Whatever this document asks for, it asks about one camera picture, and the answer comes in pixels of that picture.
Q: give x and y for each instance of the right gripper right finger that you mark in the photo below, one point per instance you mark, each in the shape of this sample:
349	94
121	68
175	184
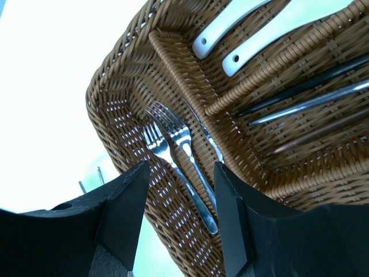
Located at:
261	237

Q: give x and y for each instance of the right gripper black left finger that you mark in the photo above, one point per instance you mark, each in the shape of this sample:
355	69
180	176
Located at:
95	234

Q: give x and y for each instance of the small silver fork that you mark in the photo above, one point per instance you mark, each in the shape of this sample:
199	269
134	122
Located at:
157	143

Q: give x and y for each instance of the silver knife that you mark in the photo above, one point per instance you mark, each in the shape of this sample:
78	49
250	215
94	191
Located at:
314	102

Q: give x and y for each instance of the white ceramic spoon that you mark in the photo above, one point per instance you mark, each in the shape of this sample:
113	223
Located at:
295	14
235	11

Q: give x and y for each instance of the silver chopstick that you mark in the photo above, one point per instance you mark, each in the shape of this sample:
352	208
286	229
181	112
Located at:
100	175
82	187

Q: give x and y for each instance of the wicker divided tray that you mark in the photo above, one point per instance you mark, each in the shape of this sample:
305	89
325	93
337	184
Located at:
153	66

